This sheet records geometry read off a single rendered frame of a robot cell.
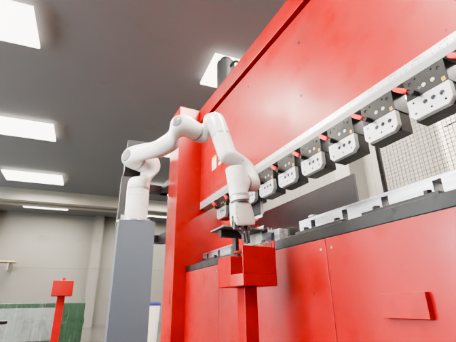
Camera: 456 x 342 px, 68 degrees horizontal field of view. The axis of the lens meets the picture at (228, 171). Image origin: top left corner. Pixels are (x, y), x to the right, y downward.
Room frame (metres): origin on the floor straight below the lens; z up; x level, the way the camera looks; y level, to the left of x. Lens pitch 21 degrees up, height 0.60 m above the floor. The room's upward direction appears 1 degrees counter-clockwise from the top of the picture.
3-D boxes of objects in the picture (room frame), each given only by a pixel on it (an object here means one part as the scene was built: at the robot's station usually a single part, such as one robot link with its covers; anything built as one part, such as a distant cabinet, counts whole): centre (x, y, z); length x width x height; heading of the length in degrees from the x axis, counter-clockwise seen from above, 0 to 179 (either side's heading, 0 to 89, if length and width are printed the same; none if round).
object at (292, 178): (1.70, -0.35, 1.26); 0.15 x 0.09 x 0.17; 27
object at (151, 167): (1.80, 0.48, 1.30); 0.19 x 0.12 x 0.24; 144
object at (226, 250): (2.52, 0.07, 0.92); 0.50 x 0.06 x 0.10; 27
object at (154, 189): (3.07, 0.65, 1.67); 0.40 x 0.24 x 0.07; 27
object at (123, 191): (2.85, 0.90, 1.42); 0.45 x 0.12 x 0.36; 20
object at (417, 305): (1.05, -0.50, 0.59); 0.15 x 0.02 x 0.07; 27
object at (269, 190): (1.88, -0.26, 1.26); 0.15 x 0.09 x 0.17; 27
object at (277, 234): (1.98, -0.20, 0.92); 0.39 x 0.06 x 0.10; 27
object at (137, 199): (1.77, 0.50, 1.09); 0.19 x 0.19 x 0.18
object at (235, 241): (1.95, -0.01, 0.88); 0.14 x 0.04 x 0.22; 117
